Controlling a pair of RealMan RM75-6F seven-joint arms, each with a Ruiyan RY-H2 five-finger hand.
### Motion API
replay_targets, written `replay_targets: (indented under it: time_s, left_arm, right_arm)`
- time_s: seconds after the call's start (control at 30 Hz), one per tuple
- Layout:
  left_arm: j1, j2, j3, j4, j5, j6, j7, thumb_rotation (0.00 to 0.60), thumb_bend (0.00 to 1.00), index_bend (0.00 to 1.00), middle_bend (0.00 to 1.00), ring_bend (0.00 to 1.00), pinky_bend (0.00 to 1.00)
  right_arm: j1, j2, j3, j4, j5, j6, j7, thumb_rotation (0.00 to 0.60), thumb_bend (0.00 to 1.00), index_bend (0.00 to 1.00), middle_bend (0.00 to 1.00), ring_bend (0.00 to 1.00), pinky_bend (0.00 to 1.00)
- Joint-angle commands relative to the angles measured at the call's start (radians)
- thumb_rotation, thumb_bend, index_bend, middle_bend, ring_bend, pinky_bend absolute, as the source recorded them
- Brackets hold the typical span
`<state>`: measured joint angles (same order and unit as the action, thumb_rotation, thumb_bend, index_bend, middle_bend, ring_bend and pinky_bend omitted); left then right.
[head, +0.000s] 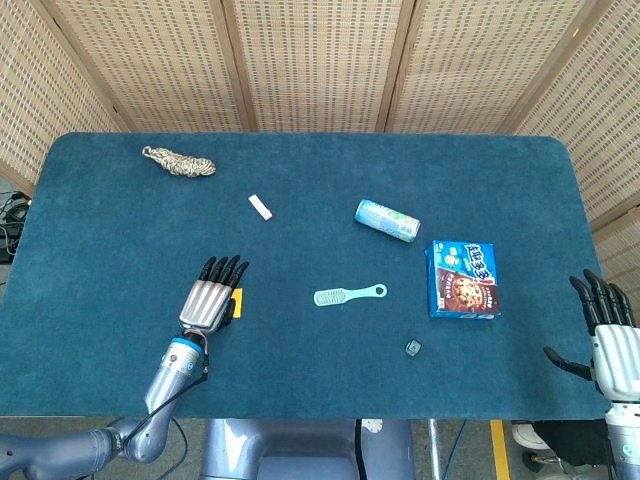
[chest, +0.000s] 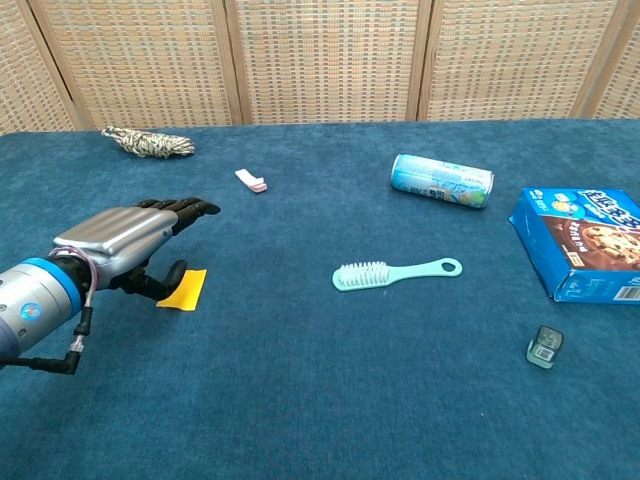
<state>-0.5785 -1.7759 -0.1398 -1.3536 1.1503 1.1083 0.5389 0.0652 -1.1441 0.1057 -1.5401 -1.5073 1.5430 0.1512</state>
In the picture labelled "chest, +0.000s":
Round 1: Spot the blue cookie box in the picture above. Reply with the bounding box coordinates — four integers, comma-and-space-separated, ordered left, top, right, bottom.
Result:
507, 187, 640, 305

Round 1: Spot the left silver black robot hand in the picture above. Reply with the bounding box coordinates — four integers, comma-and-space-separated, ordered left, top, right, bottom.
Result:
52, 197, 222, 303

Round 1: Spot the small dark green dispenser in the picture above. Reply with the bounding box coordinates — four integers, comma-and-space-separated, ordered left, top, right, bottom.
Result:
524, 325, 566, 371

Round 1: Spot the light blue drink can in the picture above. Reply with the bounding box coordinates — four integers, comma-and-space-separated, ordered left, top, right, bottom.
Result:
389, 153, 496, 210

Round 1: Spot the black arm cable with connector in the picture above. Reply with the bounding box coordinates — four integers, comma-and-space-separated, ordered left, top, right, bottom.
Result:
0, 245, 101, 376

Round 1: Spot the woven bamboo folding screen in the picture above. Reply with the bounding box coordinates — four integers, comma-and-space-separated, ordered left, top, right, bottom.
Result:
0, 0, 640, 136

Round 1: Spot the coiled patterned rope bundle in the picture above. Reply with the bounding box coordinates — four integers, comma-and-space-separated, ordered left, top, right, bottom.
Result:
100, 125, 197, 160

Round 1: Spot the mint green brush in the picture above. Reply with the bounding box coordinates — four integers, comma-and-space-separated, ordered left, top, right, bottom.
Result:
331, 256, 464, 293

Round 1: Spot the pink white eraser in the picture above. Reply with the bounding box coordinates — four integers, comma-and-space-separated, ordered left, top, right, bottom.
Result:
234, 168, 269, 194

